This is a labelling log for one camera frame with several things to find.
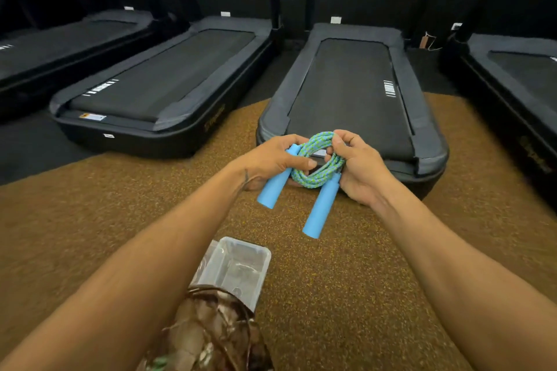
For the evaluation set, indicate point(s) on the person's right hand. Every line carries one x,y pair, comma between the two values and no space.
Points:
363,170

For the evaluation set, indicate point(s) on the person's left hand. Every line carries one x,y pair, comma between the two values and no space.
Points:
265,162

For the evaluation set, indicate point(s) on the person's left thumb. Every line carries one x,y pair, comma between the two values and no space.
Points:
301,163

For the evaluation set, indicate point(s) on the person's right thumb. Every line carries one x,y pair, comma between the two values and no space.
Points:
336,151

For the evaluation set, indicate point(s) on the person's left forearm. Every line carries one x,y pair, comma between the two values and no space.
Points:
130,270

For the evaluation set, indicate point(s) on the person's right forearm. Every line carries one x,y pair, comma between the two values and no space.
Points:
457,279

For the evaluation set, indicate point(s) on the black treadmill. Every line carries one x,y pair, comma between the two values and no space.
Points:
350,88
165,75
65,42
518,75

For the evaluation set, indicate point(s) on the clear plastic container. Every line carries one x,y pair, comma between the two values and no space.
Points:
237,268

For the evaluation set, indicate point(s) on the camouflage trouser leg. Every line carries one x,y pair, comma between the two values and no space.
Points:
209,336

